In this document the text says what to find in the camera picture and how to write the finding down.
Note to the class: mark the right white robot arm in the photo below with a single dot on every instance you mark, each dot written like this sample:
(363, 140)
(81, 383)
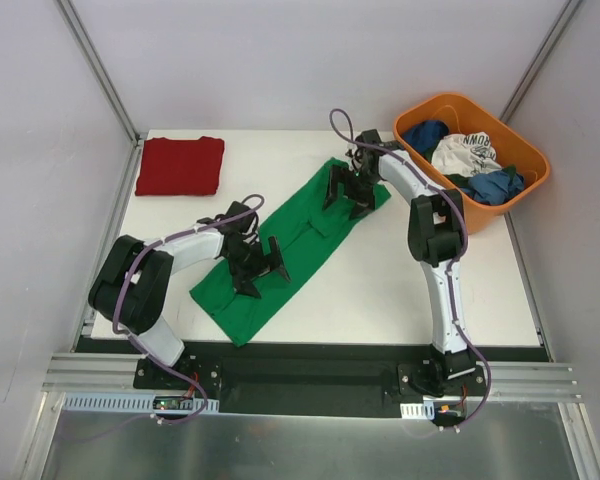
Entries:
(437, 238)

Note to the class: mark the green t-shirt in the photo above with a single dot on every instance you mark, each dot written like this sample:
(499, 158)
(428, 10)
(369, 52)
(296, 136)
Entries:
(307, 233)

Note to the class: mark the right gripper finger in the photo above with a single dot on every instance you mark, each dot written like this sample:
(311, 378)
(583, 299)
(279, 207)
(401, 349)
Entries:
(336, 177)
(364, 204)

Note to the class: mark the folded red t-shirt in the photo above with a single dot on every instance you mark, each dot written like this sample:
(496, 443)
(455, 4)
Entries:
(171, 167)

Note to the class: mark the white cable duct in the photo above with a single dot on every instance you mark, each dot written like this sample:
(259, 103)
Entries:
(138, 403)
(418, 411)

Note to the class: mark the right white cable duct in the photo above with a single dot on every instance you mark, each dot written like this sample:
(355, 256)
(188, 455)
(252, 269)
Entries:
(418, 411)

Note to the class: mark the dark blue t-shirt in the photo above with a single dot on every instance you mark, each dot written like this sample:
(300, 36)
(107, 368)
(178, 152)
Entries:
(426, 135)

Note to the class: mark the white printed t-shirt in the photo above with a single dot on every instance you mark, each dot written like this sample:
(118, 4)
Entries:
(465, 154)

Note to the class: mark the left white cable duct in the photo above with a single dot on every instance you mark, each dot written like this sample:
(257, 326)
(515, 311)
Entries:
(138, 403)

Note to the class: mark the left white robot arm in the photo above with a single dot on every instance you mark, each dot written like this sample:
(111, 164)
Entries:
(131, 286)

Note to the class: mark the aluminium frame rail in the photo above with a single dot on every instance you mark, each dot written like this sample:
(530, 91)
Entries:
(511, 381)

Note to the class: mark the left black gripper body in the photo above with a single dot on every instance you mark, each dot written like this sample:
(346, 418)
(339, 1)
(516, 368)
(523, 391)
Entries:
(259, 265)

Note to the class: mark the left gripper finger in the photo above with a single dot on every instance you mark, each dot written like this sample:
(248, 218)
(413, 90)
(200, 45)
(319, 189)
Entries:
(276, 261)
(247, 288)

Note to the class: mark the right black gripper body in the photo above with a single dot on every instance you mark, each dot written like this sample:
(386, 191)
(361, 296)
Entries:
(352, 185)

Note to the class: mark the aluminium post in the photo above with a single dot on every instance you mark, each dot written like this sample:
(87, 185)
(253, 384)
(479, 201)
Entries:
(76, 27)
(541, 57)

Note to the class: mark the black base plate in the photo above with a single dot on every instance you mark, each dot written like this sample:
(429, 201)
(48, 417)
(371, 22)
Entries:
(368, 381)

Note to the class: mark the right aluminium post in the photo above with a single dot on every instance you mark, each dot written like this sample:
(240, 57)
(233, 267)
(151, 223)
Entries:
(541, 57)

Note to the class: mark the left aluminium post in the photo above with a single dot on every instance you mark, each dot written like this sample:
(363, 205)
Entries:
(76, 27)

